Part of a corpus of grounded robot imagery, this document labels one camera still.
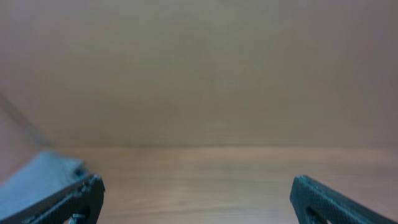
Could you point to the light blue garment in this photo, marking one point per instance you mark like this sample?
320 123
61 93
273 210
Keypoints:
46 174

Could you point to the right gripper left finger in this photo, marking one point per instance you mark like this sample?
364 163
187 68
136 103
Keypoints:
80 202

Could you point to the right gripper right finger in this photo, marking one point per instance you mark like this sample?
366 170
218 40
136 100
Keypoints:
315 203

